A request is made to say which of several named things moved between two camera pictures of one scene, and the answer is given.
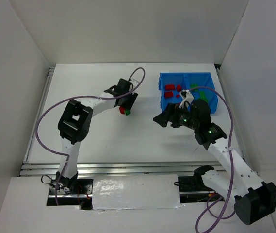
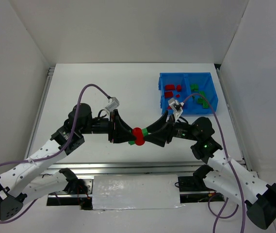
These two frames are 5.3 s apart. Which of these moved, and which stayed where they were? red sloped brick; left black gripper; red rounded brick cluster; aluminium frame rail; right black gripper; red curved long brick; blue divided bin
Moved: red rounded brick cluster; right black gripper; left black gripper
Stayed: blue divided bin; aluminium frame rail; red curved long brick; red sloped brick
